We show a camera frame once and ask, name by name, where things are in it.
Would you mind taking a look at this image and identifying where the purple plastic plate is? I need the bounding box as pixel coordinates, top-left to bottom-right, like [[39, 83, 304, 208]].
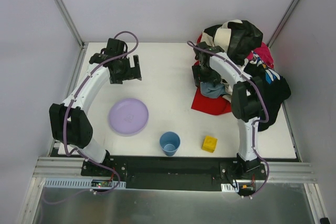
[[108, 98, 149, 136]]

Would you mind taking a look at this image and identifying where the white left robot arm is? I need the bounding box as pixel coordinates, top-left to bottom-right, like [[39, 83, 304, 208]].
[[49, 52, 142, 164]]

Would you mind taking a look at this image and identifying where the yellow toy cube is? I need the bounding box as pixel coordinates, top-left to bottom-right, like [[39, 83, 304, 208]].
[[202, 136, 217, 153]]

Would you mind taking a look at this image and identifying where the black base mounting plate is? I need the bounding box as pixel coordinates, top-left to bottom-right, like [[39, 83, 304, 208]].
[[81, 156, 266, 191]]

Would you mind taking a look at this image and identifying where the grey-blue cloth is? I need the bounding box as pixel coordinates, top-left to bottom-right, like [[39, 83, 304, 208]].
[[200, 82, 229, 99]]

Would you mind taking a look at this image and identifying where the aluminium frame post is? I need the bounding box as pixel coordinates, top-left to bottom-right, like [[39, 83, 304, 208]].
[[54, 0, 85, 49], [267, 0, 301, 48]]

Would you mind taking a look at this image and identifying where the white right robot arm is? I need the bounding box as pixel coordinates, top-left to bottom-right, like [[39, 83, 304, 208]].
[[192, 46, 269, 162]]

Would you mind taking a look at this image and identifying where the aluminium front rail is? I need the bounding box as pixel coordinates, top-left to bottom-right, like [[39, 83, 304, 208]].
[[33, 156, 317, 183]]

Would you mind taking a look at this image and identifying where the blue plastic cup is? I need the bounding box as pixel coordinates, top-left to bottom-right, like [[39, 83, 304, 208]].
[[159, 132, 181, 157]]

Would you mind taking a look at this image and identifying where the right aluminium frame post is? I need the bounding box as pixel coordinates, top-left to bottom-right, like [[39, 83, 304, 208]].
[[267, 0, 301, 48]]

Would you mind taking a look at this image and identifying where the left aluminium frame post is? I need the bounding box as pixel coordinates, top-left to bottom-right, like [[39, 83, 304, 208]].
[[54, 0, 85, 49]]

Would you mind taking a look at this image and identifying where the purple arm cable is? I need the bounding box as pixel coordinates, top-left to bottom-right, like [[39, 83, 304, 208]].
[[41, 31, 139, 205], [186, 40, 271, 200]]

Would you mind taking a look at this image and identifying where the red cloth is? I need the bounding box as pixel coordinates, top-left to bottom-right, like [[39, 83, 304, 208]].
[[191, 33, 234, 116]]

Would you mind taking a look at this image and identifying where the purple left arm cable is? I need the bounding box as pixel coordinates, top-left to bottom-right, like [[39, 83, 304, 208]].
[[41, 31, 139, 205]]

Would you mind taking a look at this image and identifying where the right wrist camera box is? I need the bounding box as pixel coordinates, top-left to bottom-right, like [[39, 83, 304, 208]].
[[197, 41, 225, 54]]

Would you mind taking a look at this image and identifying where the cream and black jacket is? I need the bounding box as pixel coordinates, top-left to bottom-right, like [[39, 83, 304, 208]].
[[201, 19, 264, 96]]

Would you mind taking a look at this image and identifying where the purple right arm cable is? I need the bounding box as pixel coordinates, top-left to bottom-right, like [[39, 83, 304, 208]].
[[186, 40, 271, 200]]

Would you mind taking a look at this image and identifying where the black printed t-shirt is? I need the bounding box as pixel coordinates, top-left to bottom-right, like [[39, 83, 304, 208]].
[[244, 61, 291, 132]]

